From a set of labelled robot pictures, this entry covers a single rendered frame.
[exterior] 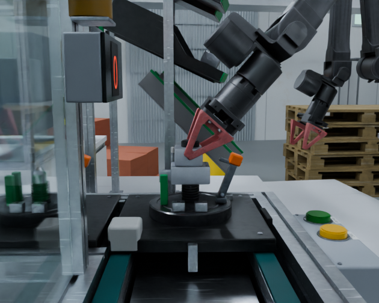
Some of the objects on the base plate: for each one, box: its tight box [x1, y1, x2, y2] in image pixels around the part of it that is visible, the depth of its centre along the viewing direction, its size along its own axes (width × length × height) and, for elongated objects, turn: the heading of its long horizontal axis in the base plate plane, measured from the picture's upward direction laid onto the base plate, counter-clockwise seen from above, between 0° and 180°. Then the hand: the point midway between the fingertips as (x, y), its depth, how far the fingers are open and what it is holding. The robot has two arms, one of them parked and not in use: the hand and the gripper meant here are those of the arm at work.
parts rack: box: [79, 0, 179, 193], centre depth 101 cm, size 21×36×80 cm
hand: (189, 151), depth 68 cm, fingers closed on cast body, 4 cm apart
